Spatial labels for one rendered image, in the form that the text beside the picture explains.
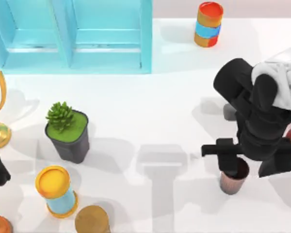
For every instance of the brown round coaster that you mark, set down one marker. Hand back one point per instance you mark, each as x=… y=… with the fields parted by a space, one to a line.
x=92 y=222

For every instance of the orange and blue can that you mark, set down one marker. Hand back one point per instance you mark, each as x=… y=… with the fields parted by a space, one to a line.
x=207 y=26

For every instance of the grey rounded box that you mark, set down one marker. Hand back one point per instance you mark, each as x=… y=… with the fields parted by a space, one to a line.
x=230 y=112

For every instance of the brown cup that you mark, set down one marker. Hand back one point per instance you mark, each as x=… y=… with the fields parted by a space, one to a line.
x=232 y=185

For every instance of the green plant in grey pot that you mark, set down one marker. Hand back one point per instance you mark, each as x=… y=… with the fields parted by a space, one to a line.
x=70 y=140

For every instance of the light blue rack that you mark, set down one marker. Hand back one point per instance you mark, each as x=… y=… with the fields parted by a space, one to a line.
x=106 y=36

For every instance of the gold trophy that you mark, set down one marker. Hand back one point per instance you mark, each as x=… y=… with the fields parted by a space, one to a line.
x=0 y=136

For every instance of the yellow and blue canister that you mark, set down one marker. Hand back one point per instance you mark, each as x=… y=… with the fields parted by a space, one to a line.
x=57 y=191

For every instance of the copper coloured round object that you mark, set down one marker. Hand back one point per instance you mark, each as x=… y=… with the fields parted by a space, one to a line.
x=0 y=225

